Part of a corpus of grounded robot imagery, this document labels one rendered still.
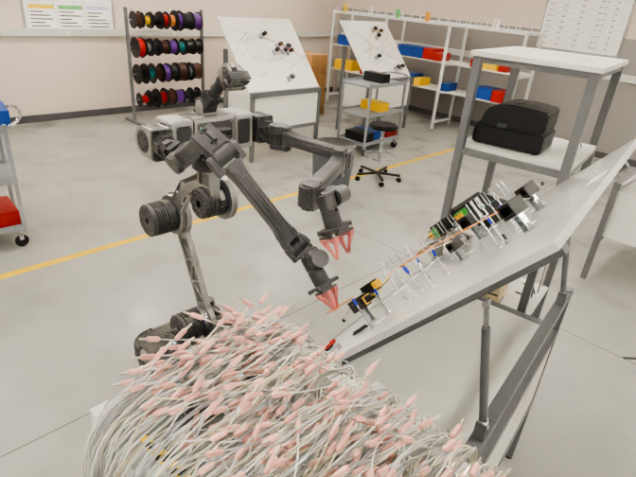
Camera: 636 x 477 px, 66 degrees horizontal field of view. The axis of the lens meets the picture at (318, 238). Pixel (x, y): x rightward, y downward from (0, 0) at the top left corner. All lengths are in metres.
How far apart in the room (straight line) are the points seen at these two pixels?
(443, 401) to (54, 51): 7.55
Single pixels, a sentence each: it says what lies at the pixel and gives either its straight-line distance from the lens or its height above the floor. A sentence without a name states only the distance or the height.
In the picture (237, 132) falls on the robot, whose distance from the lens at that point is 2.20.
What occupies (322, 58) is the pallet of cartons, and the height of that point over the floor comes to 0.99.
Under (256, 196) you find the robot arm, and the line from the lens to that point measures 1.55.
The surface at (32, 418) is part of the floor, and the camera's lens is 2.99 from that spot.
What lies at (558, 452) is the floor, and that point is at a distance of 3.03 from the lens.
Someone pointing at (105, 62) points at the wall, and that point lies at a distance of 8.72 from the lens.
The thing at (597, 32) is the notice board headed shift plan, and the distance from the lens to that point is 9.04.
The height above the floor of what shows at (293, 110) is 0.60.
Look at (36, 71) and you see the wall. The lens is 8.39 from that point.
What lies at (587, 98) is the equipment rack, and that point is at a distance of 2.17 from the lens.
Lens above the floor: 2.02
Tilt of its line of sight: 27 degrees down
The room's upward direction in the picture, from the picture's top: 5 degrees clockwise
